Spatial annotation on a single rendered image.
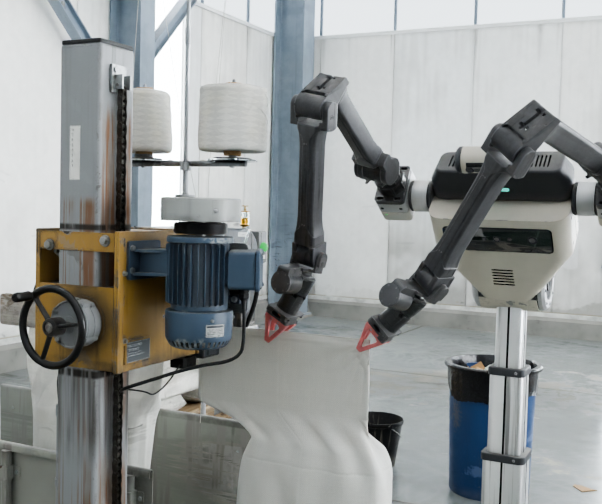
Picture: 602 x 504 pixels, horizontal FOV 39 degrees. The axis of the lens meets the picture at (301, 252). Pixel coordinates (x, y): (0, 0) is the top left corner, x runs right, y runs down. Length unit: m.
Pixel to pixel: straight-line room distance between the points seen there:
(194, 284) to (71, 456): 0.50
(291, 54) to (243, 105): 9.09
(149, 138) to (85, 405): 0.65
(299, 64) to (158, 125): 8.89
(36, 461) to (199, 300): 0.81
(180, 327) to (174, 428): 0.98
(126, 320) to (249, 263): 0.31
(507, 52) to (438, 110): 1.03
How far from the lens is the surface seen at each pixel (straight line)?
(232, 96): 1.98
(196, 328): 1.86
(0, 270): 7.27
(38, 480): 2.47
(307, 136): 2.01
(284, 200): 10.91
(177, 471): 2.84
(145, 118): 2.13
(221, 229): 1.87
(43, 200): 7.59
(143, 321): 1.98
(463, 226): 1.92
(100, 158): 1.93
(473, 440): 4.29
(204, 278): 1.85
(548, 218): 2.30
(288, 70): 11.04
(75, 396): 2.01
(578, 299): 10.07
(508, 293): 2.50
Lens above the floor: 1.40
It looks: 3 degrees down
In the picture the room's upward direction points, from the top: 1 degrees clockwise
